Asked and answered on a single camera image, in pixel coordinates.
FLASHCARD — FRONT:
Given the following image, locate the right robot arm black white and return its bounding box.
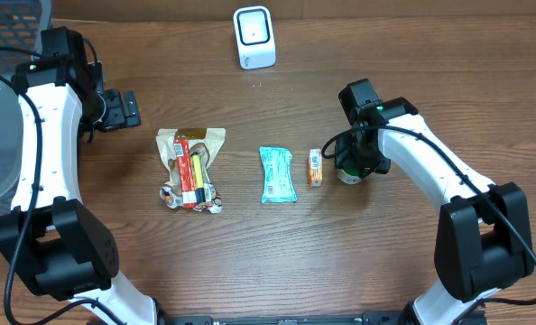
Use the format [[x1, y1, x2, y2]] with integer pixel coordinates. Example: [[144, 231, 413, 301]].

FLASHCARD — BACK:
[[332, 79, 535, 324]]

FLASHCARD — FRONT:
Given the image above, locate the orange Kleenex tissue pack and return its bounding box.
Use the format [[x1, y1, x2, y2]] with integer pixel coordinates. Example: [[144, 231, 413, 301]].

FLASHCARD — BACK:
[[309, 148, 323, 187]]

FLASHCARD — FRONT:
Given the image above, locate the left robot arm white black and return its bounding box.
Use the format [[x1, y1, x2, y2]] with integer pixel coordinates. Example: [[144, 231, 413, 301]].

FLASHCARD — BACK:
[[0, 27, 165, 324]]

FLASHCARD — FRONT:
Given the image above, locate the teal tissue packet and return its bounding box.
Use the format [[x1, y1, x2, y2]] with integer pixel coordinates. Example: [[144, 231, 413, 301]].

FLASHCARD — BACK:
[[259, 146, 297, 204]]

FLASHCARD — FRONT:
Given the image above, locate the green lid jar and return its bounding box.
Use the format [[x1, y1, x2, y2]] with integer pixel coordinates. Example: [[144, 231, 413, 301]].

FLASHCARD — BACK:
[[336, 167, 364, 185]]

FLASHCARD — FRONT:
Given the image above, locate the grey plastic mesh basket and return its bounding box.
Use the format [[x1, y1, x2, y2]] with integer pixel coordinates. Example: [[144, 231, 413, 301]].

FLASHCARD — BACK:
[[0, 0, 52, 216]]

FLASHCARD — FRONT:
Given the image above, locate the white barcode scanner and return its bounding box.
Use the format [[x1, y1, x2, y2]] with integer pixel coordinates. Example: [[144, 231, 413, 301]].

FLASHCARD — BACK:
[[233, 5, 276, 70]]

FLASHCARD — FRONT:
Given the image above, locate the beige brown snack bag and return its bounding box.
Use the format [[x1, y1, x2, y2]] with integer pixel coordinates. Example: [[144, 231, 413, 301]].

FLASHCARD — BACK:
[[156, 128, 226, 214]]

